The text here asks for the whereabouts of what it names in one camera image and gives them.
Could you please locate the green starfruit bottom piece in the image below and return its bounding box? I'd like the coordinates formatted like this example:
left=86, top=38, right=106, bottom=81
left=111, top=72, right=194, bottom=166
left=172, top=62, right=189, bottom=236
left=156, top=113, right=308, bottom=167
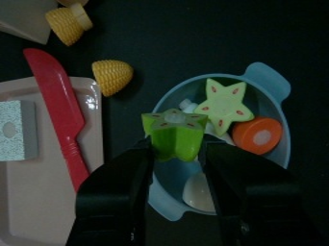
left=140, top=108, right=210, bottom=162

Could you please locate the grey speckled block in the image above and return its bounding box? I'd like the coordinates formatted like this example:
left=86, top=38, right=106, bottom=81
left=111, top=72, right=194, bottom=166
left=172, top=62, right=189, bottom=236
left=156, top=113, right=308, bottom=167
left=0, top=99, right=40, bottom=162

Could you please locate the red toy knife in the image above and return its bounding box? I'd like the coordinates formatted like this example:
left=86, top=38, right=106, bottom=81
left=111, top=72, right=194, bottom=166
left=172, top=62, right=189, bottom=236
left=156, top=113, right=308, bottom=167
left=21, top=47, right=91, bottom=194

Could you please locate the yellow corn piece with core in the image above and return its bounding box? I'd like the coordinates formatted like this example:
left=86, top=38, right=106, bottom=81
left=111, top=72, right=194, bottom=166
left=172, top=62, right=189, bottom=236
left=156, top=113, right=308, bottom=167
left=44, top=2, right=94, bottom=47

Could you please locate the pink toy plate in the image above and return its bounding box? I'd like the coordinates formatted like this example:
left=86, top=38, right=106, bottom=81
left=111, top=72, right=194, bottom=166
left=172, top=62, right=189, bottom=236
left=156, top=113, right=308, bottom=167
left=0, top=76, right=106, bottom=246

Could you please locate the beige box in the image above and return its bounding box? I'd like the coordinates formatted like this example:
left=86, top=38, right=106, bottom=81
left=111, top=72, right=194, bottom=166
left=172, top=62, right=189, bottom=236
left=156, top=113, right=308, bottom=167
left=0, top=0, right=59, bottom=45

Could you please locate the light blue toy pot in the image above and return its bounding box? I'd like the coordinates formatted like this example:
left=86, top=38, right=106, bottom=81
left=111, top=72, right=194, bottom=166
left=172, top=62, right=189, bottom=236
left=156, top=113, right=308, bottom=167
left=147, top=61, right=293, bottom=223

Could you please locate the small white toy piece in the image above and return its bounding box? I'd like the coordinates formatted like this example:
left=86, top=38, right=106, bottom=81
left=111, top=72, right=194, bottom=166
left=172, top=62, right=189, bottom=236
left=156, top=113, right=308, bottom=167
left=178, top=98, right=201, bottom=114

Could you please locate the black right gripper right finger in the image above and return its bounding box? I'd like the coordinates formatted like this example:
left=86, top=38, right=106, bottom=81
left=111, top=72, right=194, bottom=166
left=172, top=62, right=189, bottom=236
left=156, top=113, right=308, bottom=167
left=199, top=134, right=329, bottom=246

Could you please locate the white egg-shaped toy piece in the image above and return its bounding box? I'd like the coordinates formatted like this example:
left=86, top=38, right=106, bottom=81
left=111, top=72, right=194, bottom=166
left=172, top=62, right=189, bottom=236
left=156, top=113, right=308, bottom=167
left=180, top=171, right=217, bottom=213

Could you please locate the orange carrot piece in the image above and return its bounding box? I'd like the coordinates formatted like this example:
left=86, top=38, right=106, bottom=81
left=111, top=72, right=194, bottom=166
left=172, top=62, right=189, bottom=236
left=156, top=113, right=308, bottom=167
left=231, top=116, right=283, bottom=156

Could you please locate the yellow corn tip piece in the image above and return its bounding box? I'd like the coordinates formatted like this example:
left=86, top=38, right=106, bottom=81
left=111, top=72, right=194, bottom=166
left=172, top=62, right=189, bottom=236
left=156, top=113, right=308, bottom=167
left=91, top=59, right=135, bottom=98

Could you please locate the yellow-green starfruit slice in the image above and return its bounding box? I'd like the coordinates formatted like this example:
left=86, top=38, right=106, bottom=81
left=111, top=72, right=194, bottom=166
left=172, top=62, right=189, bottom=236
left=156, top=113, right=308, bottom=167
left=193, top=78, right=255, bottom=136

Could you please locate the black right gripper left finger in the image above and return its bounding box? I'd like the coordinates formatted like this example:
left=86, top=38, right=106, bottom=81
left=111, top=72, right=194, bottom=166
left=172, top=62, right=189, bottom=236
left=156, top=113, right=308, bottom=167
left=64, top=136, right=155, bottom=246

